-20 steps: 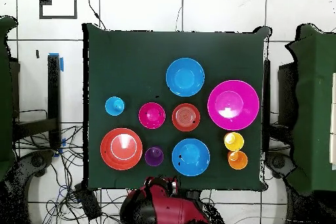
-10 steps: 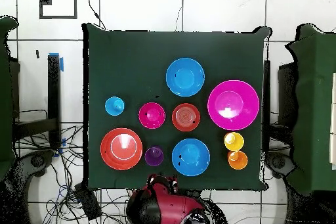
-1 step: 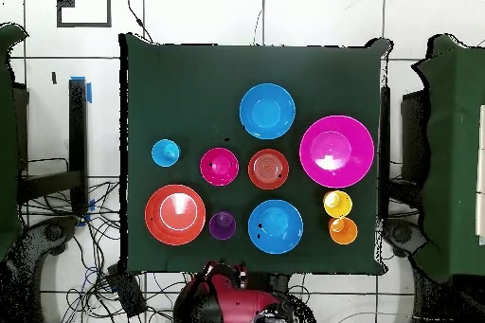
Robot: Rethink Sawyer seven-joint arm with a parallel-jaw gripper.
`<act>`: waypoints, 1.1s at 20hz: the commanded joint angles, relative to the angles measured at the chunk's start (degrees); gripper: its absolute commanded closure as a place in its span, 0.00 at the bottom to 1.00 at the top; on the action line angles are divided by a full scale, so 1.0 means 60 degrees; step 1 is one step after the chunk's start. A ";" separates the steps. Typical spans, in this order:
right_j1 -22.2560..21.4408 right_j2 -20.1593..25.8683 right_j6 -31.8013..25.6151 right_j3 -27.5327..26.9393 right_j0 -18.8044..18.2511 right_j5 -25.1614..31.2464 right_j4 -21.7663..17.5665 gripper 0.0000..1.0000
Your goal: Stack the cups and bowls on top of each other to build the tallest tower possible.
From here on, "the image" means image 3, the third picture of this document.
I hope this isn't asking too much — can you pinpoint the small magenta bowl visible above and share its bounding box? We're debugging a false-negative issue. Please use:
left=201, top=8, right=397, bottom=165
left=199, top=147, right=241, bottom=188

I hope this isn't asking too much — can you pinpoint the tangle of black cables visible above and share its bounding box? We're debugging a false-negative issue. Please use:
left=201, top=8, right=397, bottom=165
left=18, top=180, right=206, bottom=323

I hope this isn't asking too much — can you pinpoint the green cloth side table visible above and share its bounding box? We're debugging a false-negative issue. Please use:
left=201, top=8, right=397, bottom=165
left=411, top=33, right=485, bottom=282
left=0, top=22, right=30, bottom=261

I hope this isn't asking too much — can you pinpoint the blue tape strip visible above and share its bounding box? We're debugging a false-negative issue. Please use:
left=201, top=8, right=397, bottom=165
left=69, top=75, right=93, bottom=104

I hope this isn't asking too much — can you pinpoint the small orange bowl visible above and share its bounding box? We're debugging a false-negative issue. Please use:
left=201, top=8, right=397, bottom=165
left=247, top=148, right=290, bottom=190

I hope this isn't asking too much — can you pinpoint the thin black floor cable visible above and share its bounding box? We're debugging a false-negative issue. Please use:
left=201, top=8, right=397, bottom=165
left=114, top=0, right=154, bottom=44

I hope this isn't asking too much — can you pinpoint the black metal stand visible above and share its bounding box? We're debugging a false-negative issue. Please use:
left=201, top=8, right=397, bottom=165
left=378, top=85, right=431, bottom=222
left=16, top=77, right=90, bottom=218

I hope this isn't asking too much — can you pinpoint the blue cup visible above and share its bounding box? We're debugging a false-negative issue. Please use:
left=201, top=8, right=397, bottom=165
left=151, top=138, right=182, bottom=169

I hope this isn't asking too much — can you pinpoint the large pink bowl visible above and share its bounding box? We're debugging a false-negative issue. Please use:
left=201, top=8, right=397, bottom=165
left=298, top=115, right=375, bottom=189

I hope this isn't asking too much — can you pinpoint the orange cup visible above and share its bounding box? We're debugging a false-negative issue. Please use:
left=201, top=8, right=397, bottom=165
left=328, top=216, right=359, bottom=245

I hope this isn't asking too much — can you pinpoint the dark green table cloth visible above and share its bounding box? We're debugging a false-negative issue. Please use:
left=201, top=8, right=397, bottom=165
left=118, top=32, right=393, bottom=277

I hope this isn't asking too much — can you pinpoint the black grey stand base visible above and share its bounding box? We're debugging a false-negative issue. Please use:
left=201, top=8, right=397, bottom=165
left=382, top=218, right=429, bottom=260
left=0, top=215, right=81, bottom=323

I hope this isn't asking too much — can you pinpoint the large red-orange bowl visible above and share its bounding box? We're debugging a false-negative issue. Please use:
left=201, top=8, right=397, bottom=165
left=144, top=184, right=207, bottom=246

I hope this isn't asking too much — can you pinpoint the black power adapter box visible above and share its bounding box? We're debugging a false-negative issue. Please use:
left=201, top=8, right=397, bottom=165
left=105, top=263, right=148, bottom=318

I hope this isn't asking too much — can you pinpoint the yellow cup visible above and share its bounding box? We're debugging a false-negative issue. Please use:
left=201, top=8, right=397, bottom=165
left=322, top=189, right=353, bottom=219

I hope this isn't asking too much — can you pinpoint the blue bowl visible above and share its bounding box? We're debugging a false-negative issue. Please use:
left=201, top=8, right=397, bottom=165
left=239, top=82, right=296, bottom=140
left=247, top=199, right=305, bottom=255

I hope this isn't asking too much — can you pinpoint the purple cup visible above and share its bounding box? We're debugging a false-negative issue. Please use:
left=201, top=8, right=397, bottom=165
left=207, top=209, right=238, bottom=242

